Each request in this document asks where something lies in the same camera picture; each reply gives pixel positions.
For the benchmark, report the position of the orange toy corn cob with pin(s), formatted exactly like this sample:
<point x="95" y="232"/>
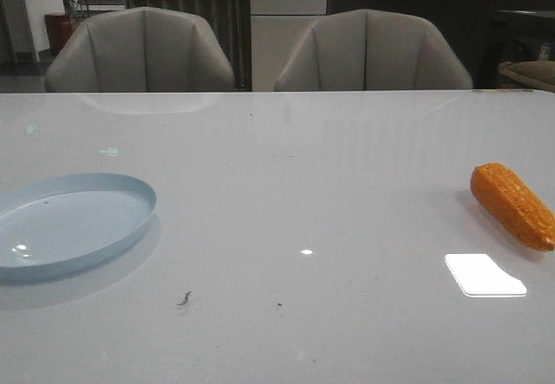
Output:
<point x="514" y="205"/>

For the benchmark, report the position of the light blue round plate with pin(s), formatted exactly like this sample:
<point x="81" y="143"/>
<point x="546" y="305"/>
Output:
<point x="68" y="224"/>

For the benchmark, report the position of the right beige upholstered chair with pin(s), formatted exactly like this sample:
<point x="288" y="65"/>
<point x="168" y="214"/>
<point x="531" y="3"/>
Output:
<point x="372" y="50"/>

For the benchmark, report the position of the beige upholstered chair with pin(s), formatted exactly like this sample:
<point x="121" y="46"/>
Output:
<point x="141" y="50"/>
<point x="372" y="50"/>

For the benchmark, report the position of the white cabinet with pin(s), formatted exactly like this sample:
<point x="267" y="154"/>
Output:
<point x="275" y="26"/>

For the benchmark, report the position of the left beige upholstered chair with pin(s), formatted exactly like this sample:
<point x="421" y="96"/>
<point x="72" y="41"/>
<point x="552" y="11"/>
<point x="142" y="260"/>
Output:
<point x="141" y="50"/>

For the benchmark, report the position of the red bin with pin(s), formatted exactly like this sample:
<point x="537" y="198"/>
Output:
<point x="59" y="29"/>

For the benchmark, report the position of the dark side table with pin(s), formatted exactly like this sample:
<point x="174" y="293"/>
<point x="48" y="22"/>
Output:
<point x="515" y="36"/>

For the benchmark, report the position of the tan cushion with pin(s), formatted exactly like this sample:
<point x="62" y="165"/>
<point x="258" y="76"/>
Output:
<point x="527" y="75"/>

